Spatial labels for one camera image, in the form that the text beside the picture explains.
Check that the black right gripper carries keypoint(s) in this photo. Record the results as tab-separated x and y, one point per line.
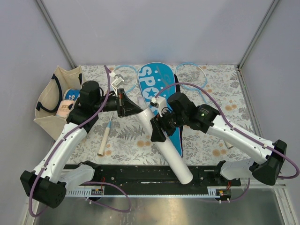
157	134

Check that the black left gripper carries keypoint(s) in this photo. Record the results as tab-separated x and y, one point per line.
125	106

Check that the white shuttlecock tube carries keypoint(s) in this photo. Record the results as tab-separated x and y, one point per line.
166	147

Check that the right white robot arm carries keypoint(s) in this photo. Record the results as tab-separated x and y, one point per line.
266	157

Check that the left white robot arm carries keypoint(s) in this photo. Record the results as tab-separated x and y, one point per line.
45	183

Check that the blue badminton racket cover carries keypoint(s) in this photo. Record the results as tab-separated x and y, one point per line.
152	78

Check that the clear plastic grip box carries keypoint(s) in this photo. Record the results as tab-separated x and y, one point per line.
141	102

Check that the blue racket left side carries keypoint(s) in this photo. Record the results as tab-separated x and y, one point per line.
130	76

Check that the blue racket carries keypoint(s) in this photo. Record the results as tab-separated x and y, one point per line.
130	76
189	72

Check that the floral tablecloth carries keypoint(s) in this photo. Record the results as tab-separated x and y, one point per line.
128	142

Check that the blue can in bag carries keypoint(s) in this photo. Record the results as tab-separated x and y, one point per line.
71	94

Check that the blue racket right side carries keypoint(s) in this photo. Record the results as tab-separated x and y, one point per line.
189	72

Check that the cream canvas tote bag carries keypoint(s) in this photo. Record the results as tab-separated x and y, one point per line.
51	97

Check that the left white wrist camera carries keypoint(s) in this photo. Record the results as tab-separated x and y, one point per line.
117	81

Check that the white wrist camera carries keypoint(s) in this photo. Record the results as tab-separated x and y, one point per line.
117	81
160	104

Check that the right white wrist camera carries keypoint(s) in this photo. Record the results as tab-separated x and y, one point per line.
160	104

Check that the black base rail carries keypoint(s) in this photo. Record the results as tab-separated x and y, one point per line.
128	175

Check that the white slotted cable duct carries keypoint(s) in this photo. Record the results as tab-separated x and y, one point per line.
146	190

